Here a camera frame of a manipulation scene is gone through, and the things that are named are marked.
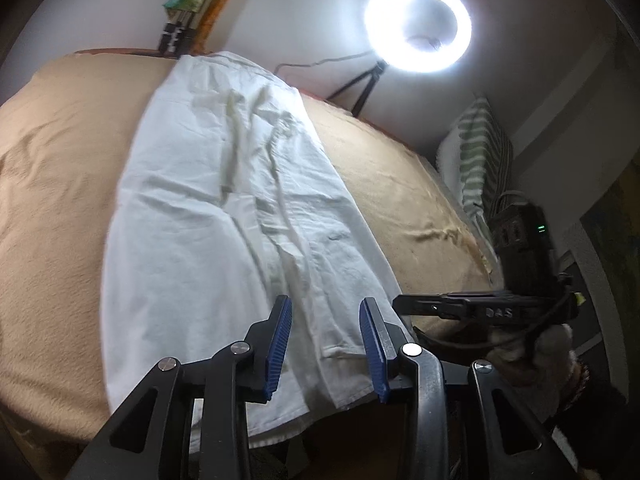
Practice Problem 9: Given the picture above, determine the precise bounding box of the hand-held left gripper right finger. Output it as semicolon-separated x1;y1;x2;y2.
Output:
359;297;578;480

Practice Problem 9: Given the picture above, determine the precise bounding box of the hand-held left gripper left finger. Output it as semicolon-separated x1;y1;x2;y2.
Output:
65;295;293;480

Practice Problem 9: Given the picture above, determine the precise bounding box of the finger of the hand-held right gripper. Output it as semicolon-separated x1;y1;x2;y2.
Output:
392;293;472;322

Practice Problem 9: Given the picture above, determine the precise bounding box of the white shirt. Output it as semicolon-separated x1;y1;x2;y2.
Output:
100;51;418;448

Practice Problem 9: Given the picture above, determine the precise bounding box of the person's right hand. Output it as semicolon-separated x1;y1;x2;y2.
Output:
487;322;583;411

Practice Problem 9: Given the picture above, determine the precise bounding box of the green striped cushion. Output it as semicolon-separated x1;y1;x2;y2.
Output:
437;94;516;221

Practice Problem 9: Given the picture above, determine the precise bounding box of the beige blanket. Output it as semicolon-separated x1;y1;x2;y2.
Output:
0;50;501;461

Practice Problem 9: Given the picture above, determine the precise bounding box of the folded silver tripod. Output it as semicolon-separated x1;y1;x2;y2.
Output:
157;7;196;56

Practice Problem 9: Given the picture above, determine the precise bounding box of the orange cloth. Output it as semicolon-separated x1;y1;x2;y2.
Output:
197;0;251;53

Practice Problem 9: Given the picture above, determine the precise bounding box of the black ring light tripod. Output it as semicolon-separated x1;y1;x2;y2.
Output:
327;60;388;117

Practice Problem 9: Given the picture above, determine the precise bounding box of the black power cable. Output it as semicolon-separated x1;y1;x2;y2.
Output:
274;52;376;73

